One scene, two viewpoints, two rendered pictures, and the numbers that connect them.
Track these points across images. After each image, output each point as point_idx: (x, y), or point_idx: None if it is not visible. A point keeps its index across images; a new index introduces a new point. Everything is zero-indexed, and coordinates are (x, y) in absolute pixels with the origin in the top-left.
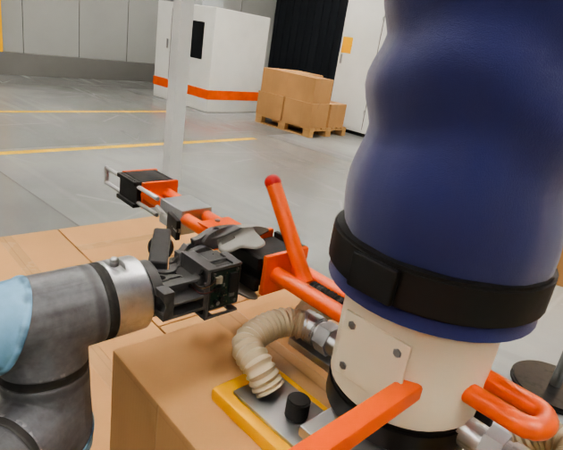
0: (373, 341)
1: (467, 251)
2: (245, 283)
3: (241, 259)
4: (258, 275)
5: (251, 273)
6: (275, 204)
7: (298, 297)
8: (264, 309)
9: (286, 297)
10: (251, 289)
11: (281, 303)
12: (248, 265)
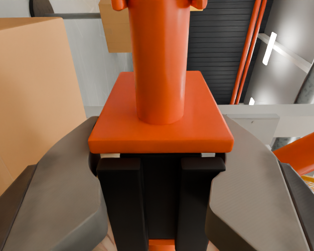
0: None
1: None
2: (120, 236)
3: (183, 220)
4: (157, 236)
5: (149, 222)
6: (299, 175)
7: (47, 38)
8: (0, 57)
9: (35, 30)
10: (118, 249)
11: (27, 45)
12: (166, 214)
